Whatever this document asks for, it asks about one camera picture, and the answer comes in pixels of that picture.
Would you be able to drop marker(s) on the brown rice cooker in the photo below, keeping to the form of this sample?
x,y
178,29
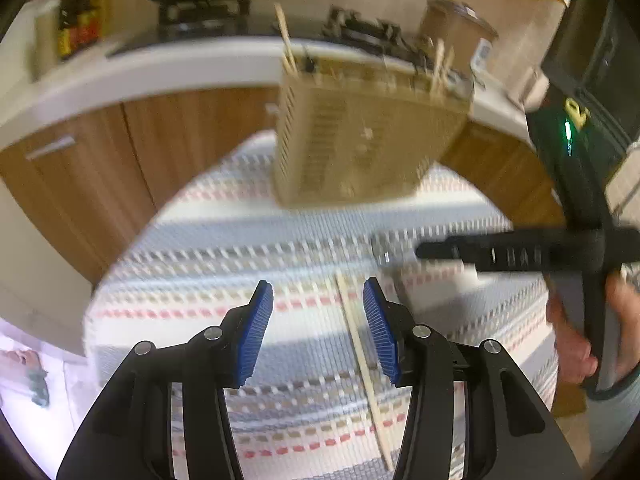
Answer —
x,y
455,30

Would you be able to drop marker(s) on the person's right hand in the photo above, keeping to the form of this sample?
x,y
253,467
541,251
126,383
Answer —
x,y
567,340

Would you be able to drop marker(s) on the yellow plastic utensil basket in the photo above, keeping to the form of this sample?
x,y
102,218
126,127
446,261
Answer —
x,y
360,150

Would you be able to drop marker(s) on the white kitchen countertop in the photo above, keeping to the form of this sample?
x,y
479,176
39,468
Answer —
x,y
150,75

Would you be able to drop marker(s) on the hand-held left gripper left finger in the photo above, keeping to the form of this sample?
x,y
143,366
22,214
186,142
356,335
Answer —
x,y
255,330

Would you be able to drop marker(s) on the black gas stove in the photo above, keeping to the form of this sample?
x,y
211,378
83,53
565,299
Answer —
x,y
210,20

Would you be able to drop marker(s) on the person's right forearm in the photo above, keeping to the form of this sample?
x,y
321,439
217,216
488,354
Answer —
x,y
620,410

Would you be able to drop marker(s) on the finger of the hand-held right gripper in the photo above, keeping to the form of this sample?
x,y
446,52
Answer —
x,y
510,255

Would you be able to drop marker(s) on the wooden cabinet door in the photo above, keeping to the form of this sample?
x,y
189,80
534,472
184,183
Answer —
x,y
65,195
505,180
200,140

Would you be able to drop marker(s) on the striped woven tablecloth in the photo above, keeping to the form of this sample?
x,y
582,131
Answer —
x,y
300,260

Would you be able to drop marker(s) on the dark soy sauce bottle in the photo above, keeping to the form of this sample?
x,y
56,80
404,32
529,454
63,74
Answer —
x,y
80,20

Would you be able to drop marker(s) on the white kettle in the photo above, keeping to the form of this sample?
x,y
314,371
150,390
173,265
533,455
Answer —
x,y
534,90

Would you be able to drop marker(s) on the white plastic bottle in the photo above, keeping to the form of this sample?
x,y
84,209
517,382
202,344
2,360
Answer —
x,y
46,45

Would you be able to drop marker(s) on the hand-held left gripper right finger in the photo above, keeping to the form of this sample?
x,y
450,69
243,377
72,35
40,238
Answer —
x,y
382,330

